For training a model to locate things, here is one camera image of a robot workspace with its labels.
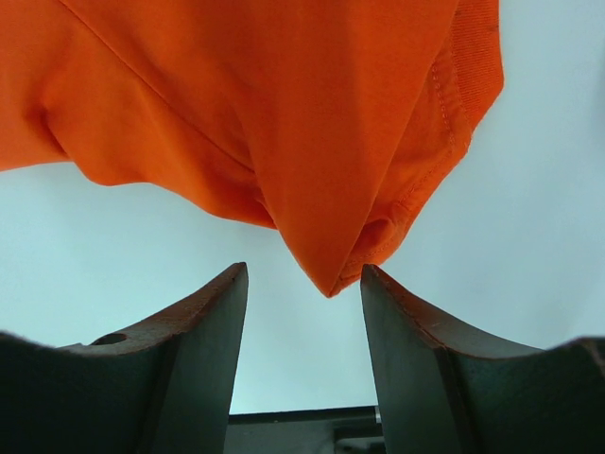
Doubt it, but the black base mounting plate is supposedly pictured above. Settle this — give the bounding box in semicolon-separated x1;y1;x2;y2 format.
224;406;386;454

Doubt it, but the orange t-shirt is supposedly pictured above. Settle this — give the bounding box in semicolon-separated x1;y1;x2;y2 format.
1;1;504;297

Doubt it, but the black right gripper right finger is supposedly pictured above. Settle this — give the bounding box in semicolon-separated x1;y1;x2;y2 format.
360;265;604;453

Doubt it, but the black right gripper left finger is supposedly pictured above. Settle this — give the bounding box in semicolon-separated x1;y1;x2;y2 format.
1;263;249;453

